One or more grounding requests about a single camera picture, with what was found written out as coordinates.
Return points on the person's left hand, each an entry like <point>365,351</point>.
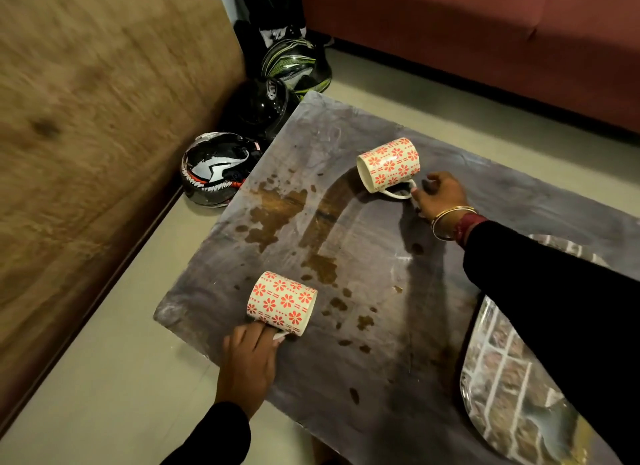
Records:
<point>247,369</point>

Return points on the person's right hand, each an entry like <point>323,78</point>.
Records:
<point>446,194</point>

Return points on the person's right fingers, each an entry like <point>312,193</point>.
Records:
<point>425,192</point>

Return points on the person's left fingers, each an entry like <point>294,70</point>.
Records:
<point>252,333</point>

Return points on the cream mug red flower print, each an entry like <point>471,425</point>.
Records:
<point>390,164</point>
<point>282,302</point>

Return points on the person's left forearm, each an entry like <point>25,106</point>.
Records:
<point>215,439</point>

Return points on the person's right forearm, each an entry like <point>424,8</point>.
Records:
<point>560,304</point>

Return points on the gold bangle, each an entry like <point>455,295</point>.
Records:
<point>450,210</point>

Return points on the red thread wristband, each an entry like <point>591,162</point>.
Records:
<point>467,227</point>

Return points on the brown spilled liquid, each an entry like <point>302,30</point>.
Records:
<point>275,212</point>

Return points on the black white red helmet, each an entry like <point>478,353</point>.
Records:
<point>215,172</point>

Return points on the red sofa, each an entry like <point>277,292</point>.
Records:
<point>480,34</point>

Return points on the green black helmet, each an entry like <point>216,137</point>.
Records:
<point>297,64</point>

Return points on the glossy black helmet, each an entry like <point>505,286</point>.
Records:
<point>257,107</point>

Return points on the shiny steel tray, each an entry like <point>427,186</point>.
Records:
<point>505,394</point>

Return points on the brown wooden panel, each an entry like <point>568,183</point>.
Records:
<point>100,154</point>

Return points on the black bag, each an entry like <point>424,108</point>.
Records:
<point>267,9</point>

